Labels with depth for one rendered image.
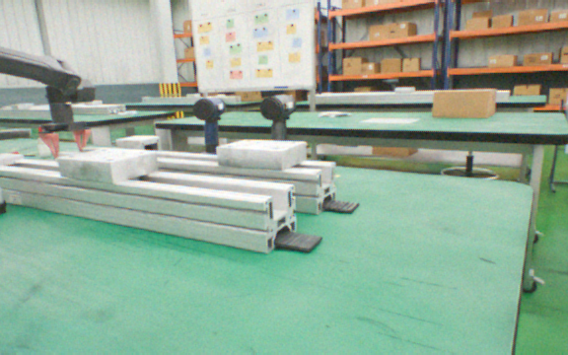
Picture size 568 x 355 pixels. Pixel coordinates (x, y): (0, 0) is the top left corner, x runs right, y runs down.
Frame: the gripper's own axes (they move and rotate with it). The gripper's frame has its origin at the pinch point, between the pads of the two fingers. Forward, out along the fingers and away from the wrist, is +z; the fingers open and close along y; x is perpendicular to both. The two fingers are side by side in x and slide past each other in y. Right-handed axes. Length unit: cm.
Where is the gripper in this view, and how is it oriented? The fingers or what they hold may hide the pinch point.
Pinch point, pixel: (69, 153)
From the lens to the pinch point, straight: 134.2
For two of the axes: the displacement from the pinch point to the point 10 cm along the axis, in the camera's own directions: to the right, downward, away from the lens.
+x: -8.7, -0.8, 4.9
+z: 0.5, 9.7, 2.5
